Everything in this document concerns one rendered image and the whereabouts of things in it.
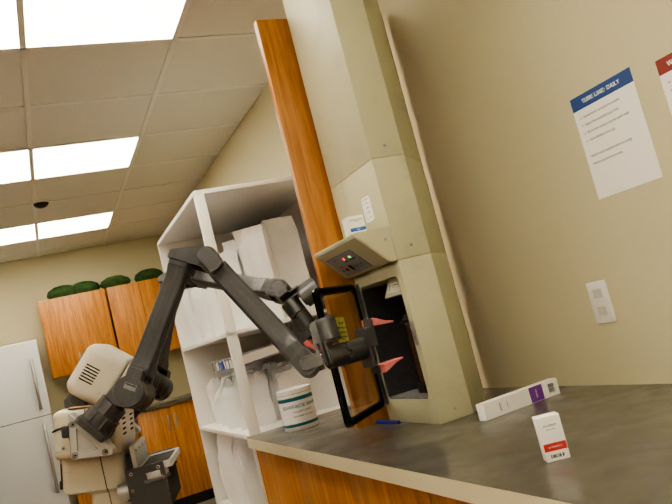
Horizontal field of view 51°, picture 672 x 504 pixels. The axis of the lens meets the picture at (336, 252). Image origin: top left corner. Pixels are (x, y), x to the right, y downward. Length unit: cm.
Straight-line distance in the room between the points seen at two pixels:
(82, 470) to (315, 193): 109
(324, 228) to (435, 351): 59
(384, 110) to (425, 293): 55
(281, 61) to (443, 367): 116
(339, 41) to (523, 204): 73
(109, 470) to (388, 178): 110
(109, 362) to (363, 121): 97
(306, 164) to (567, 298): 93
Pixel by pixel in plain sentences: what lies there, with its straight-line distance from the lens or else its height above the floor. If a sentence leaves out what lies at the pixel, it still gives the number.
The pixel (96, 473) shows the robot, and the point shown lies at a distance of 204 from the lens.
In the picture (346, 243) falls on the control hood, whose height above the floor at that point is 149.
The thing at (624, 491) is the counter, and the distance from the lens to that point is 115.
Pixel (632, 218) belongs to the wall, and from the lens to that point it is 189.
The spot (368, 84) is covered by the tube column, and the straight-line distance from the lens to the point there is 211.
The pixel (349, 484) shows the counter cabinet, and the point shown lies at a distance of 199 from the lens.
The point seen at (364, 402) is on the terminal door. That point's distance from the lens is 212.
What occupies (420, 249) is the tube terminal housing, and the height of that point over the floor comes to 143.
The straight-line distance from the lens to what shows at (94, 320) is 700.
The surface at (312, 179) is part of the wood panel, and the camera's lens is 235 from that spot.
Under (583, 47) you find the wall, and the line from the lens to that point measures 196.
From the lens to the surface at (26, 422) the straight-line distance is 662.
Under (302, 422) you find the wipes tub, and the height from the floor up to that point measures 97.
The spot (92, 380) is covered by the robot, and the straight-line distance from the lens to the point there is 200.
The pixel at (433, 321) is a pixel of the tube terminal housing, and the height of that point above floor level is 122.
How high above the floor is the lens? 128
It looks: 6 degrees up
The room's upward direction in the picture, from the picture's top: 14 degrees counter-clockwise
